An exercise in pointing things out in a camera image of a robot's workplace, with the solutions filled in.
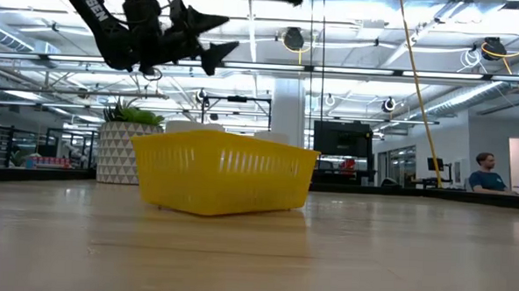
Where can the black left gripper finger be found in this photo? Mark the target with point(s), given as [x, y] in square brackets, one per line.
[215, 58]
[201, 22]

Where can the white pill bottle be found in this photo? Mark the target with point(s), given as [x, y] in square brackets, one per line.
[270, 137]
[194, 127]

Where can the yellow plastic basket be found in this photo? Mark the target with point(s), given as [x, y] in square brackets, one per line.
[223, 174]

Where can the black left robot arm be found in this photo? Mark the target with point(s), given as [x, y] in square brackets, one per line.
[94, 15]

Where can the white pillar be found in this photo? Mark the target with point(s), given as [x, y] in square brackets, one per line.
[287, 111]

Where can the long ceiling light strip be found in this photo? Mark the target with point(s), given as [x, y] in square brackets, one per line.
[333, 70]

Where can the plant in triangle-patterned pot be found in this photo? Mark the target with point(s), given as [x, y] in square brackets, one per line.
[114, 152]

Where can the row of red boxes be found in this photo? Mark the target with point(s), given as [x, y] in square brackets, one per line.
[50, 162]

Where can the small black monitor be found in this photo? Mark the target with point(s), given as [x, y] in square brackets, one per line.
[435, 164]

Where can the person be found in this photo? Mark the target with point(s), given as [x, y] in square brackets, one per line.
[486, 179]

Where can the black background frame stand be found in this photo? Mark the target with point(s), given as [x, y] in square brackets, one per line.
[237, 99]

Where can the silver ventilation duct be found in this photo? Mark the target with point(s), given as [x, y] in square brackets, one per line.
[463, 99]

